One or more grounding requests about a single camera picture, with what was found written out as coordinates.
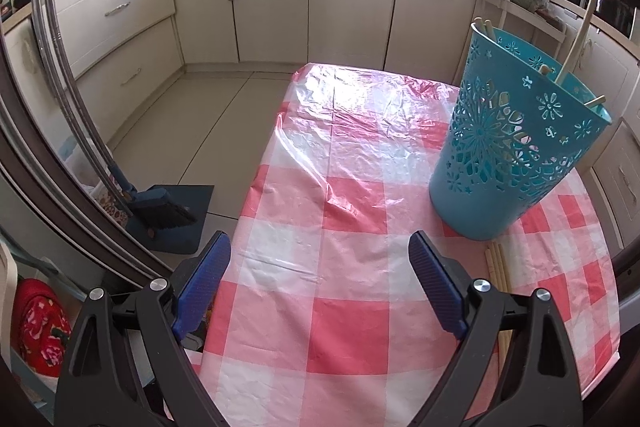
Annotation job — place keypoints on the wooden utensils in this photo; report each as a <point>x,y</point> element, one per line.
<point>582,27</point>

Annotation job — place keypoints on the blue broom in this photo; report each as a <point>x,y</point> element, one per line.
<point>165,209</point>

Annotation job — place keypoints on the turquoise perforated plastic basket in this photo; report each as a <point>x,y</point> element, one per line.
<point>480,187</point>

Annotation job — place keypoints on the cream plastic chair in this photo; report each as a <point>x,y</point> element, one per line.
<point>7,287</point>

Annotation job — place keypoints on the pink checkered plastic tablecloth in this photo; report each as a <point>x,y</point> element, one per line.
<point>350,267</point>

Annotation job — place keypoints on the white trolley cart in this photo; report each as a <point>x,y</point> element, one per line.
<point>500,2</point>

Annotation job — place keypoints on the red floral cloth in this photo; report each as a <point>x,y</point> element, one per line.
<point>42,327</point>

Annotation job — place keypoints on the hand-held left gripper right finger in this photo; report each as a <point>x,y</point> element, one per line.
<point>436,282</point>

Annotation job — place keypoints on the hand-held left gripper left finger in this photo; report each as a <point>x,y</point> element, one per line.
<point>202,287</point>

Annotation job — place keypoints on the shallow cream drawer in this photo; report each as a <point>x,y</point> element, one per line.
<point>115,12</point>

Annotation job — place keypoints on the deep cream drawer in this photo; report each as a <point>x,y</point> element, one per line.
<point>135,77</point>

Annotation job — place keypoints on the clear plastic storage box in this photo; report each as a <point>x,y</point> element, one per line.
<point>95,182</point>

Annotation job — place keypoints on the dark brown door frame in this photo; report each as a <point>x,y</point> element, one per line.
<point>132,262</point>

